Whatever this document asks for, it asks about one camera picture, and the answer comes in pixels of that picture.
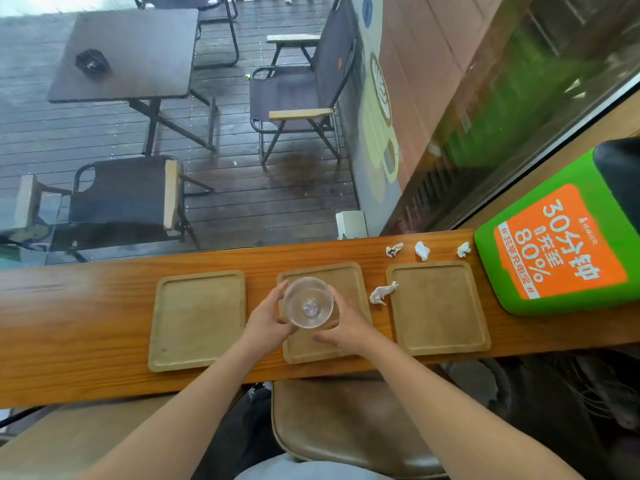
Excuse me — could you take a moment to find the person's right hand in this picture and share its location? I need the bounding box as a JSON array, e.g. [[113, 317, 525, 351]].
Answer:
[[312, 287, 386, 358]]

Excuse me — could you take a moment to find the person's left hand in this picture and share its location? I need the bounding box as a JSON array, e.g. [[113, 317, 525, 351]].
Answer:
[[239, 280, 301, 365]]

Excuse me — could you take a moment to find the large tissue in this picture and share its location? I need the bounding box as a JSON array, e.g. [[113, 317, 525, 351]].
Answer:
[[369, 281, 399, 307]]

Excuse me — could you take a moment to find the square wooden tray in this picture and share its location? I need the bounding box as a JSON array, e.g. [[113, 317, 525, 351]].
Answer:
[[276, 261, 373, 365], [385, 260, 492, 357], [147, 269, 247, 373]]

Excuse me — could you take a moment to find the person's left forearm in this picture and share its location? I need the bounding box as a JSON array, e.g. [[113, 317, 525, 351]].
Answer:
[[79, 344, 273, 480]]

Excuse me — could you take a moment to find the person's right forearm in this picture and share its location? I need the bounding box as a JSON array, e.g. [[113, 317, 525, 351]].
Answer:
[[367, 339, 586, 480]]

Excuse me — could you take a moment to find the person's white shirt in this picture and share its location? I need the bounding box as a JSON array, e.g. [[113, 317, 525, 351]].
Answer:
[[235, 454, 396, 480]]

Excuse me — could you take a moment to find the brown leather stool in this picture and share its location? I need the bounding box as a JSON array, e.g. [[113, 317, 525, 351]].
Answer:
[[0, 394, 177, 480], [272, 378, 447, 480]]

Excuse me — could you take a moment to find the small white outdoor box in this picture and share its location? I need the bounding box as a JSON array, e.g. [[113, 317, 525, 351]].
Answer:
[[335, 210, 369, 241]]

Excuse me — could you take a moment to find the white trash bin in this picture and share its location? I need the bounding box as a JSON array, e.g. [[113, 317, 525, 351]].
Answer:
[[442, 359, 503, 408]]

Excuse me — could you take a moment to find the orange wooden table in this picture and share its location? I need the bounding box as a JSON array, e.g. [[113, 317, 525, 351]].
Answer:
[[0, 228, 640, 409]]

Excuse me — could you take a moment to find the black folding armchair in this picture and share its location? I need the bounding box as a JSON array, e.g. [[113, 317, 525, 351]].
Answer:
[[132, 0, 240, 71], [15, 154, 215, 263], [249, 0, 359, 165]]

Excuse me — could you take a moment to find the green black charging station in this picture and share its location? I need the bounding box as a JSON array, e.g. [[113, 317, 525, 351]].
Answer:
[[473, 137, 640, 317]]

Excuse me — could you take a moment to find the dark outdoor folding table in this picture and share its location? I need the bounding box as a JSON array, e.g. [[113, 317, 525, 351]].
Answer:
[[47, 8, 219, 155]]

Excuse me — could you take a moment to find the black ashtray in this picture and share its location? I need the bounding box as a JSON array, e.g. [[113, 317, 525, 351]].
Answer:
[[75, 48, 112, 78]]

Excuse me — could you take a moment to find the tangle of cables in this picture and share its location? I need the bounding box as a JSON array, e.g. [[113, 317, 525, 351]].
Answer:
[[549, 354, 640, 431]]

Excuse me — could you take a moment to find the wooden window frame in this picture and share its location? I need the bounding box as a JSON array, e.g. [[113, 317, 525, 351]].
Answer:
[[445, 89, 640, 231]]

